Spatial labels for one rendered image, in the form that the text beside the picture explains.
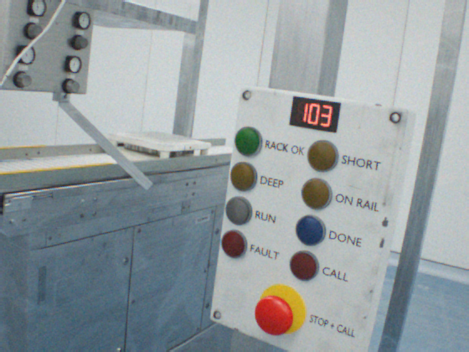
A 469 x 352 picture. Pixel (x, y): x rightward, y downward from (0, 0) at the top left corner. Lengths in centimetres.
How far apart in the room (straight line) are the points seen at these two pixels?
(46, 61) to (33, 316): 63
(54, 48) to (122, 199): 47
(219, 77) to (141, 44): 95
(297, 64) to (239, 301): 26
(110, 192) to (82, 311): 36
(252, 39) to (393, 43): 121
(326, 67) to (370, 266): 22
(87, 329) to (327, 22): 117
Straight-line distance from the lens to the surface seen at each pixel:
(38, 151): 147
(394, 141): 45
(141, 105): 498
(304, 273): 48
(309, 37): 54
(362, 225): 46
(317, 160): 46
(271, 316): 49
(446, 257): 412
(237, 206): 50
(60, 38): 109
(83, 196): 125
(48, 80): 108
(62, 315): 140
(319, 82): 54
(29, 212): 115
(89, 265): 140
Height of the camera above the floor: 120
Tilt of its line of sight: 10 degrees down
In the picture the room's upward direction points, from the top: 8 degrees clockwise
